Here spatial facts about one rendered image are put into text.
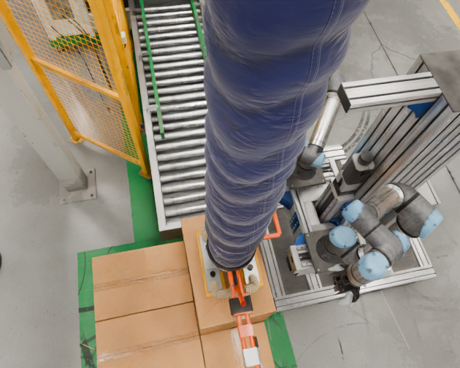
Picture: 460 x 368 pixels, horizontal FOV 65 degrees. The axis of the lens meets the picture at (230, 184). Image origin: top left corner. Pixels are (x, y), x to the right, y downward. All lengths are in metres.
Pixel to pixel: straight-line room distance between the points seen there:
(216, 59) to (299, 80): 0.13
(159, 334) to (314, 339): 1.21
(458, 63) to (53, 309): 2.87
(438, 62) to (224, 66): 1.00
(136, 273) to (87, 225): 0.92
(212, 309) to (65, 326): 1.41
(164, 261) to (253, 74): 1.99
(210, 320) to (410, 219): 1.06
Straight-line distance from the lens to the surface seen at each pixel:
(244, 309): 1.72
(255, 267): 1.89
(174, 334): 2.37
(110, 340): 2.42
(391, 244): 1.23
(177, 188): 2.62
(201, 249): 1.90
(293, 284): 2.81
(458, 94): 1.40
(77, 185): 3.29
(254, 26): 0.49
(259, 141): 0.67
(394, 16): 5.21
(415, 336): 3.31
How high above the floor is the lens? 2.90
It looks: 63 degrees down
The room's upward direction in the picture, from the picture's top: 8 degrees clockwise
